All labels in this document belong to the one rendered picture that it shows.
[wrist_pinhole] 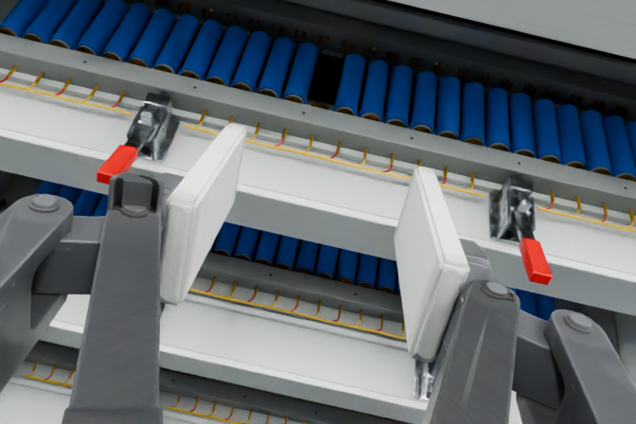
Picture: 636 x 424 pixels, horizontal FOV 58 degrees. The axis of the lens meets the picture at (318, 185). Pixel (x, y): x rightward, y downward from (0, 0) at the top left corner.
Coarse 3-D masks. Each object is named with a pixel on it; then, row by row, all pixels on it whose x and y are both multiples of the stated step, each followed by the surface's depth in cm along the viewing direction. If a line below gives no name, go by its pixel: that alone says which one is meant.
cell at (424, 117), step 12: (420, 72) 48; (432, 72) 48; (420, 84) 47; (432, 84) 47; (420, 96) 46; (432, 96) 46; (420, 108) 45; (432, 108) 45; (420, 120) 44; (432, 120) 45; (432, 132) 45
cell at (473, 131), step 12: (468, 84) 48; (480, 84) 48; (468, 96) 47; (480, 96) 47; (468, 108) 46; (480, 108) 46; (468, 120) 45; (480, 120) 45; (468, 132) 45; (480, 132) 45
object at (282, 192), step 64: (0, 0) 48; (320, 0) 49; (576, 64) 50; (0, 128) 40; (64, 128) 41; (128, 128) 42; (256, 192) 40; (320, 192) 41; (384, 192) 42; (448, 192) 43; (384, 256) 44; (512, 256) 41; (576, 256) 41
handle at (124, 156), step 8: (144, 120) 39; (152, 120) 39; (144, 128) 39; (152, 128) 40; (136, 136) 38; (144, 136) 38; (128, 144) 37; (136, 144) 37; (120, 152) 36; (128, 152) 36; (136, 152) 37; (112, 160) 35; (120, 160) 35; (128, 160) 35; (104, 168) 34; (112, 168) 34; (120, 168) 34; (128, 168) 36; (104, 176) 34
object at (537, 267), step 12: (516, 204) 40; (528, 204) 39; (516, 216) 40; (516, 228) 39; (528, 228) 39; (528, 240) 37; (528, 252) 36; (540, 252) 36; (528, 264) 35; (540, 264) 35; (528, 276) 35; (540, 276) 34; (552, 276) 34
